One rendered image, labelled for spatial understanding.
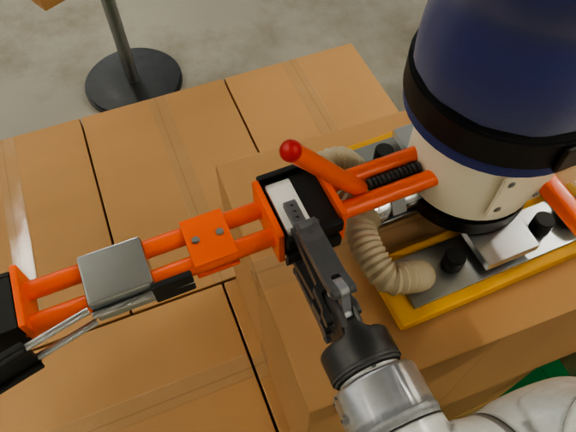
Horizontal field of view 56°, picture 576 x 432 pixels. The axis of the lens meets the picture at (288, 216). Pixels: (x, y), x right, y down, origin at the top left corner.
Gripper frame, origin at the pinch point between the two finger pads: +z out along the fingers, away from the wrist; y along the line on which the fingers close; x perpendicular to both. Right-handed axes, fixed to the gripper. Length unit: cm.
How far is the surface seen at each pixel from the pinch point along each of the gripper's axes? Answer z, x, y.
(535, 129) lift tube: -9.1, 21.3, -14.9
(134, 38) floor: 178, 1, 107
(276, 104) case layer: 66, 25, 53
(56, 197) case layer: 58, -36, 53
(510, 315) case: -17.8, 24.0, 13.7
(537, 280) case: -15.0, 30.5, 13.7
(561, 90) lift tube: -9.3, 21.5, -19.9
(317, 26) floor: 153, 80, 107
